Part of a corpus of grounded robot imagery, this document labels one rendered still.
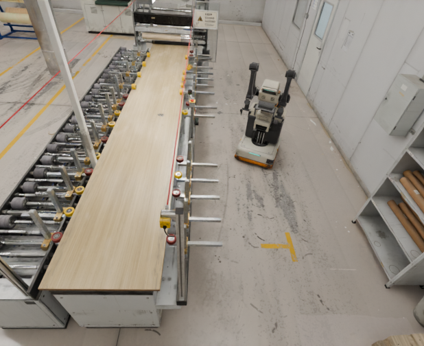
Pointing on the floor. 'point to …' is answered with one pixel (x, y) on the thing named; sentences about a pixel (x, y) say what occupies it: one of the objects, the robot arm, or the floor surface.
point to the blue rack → (7, 25)
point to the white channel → (66, 77)
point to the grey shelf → (398, 249)
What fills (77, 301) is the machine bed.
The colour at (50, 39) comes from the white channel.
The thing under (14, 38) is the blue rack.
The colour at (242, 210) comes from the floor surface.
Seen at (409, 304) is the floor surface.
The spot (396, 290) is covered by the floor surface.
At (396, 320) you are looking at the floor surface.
